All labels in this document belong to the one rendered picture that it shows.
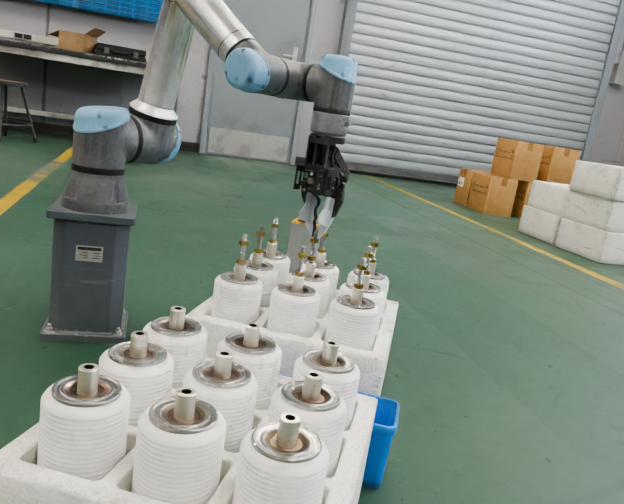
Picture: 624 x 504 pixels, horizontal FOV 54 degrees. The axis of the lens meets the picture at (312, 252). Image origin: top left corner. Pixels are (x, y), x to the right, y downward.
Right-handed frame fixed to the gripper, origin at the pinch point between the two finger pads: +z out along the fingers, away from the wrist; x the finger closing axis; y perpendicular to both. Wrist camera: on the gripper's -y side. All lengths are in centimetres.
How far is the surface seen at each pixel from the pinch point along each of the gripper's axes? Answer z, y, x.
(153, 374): 11, 58, 6
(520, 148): -20, -389, -10
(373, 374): 20.3, 15.2, 22.1
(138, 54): -48, -316, -331
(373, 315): 10.9, 10.9, 18.8
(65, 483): 17, 74, 8
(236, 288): 10.6, 19.1, -6.5
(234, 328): 17.5, 21.8, -4.2
